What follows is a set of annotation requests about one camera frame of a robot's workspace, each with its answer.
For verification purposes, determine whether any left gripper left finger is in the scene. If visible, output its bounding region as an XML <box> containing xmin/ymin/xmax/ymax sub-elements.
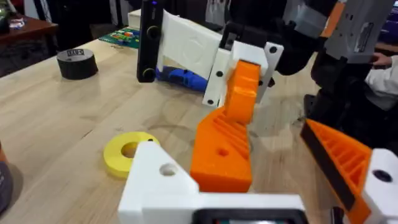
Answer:
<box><xmin>117</xmin><ymin>141</ymin><xmax>200</xmax><ymax>224</ymax></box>

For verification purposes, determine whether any grey and orange bucket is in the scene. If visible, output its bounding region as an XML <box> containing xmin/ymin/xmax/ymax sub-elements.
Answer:
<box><xmin>0</xmin><ymin>141</ymin><xmax>14</xmax><ymax>216</ymax></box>

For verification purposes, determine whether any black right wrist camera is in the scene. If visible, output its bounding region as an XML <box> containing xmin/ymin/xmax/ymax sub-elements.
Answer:
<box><xmin>136</xmin><ymin>0</ymin><xmax>165</xmax><ymax>84</ymax></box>

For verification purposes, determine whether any white box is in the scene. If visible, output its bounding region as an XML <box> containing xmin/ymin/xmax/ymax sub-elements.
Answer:
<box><xmin>127</xmin><ymin>8</ymin><xmax>142</xmax><ymax>29</ymax></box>

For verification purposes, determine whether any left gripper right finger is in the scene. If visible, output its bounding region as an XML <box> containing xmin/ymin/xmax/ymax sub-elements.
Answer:
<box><xmin>299</xmin><ymin>118</ymin><xmax>398</xmax><ymax>224</ymax></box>

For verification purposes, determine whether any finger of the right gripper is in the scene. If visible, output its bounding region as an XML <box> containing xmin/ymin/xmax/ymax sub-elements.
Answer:
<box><xmin>201</xmin><ymin>47</ymin><xmax>233</xmax><ymax>109</ymax></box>
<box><xmin>223</xmin><ymin>39</ymin><xmax>285</xmax><ymax>126</ymax></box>

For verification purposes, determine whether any yellow disc with holes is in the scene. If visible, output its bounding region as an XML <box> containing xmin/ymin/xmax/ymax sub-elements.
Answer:
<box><xmin>103</xmin><ymin>131</ymin><xmax>161</xmax><ymax>180</ymax></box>

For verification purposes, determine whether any blue electric screwdriver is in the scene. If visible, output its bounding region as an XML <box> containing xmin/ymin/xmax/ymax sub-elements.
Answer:
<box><xmin>155</xmin><ymin>65</ymin><xmax>209</xmax><ymax>93</ymax></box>

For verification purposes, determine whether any black tape roll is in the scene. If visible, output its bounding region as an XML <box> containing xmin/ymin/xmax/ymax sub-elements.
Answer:
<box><xmin>56</xmin><ymin>47</ymin><xmax>100</xmax><ymax>81</ymax></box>

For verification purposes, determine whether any brown wooden side table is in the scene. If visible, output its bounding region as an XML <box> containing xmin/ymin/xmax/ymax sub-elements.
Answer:
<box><xmin>0</xmin><ymin>13</ymin><xmax>60</xmax><ymax>78</ymax></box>

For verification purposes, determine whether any person's hand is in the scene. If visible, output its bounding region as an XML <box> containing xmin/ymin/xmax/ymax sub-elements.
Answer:
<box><xmin>371</xmin><ymin>52</ymin><xmax>394</xmax><ymax>67</ymax></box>

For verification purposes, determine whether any green board with toy blocks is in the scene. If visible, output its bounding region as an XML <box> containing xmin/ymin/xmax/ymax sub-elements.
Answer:
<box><xmin>98</xmin><ymin>27</ymin><xmax>141</xmax><ymax>50</ymax></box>

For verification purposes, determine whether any person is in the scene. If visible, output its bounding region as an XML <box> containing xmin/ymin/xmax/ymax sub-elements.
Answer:
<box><xmin>364</xmin><ymin>52</ymin><xmax>398</xmax><ymax>112</ymax></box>

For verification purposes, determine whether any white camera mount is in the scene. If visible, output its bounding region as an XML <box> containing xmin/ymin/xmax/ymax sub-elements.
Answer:
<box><xmin>156</xmin><ymin>9</ymin><xmax>223</xmax><ymax>81</ymax></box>

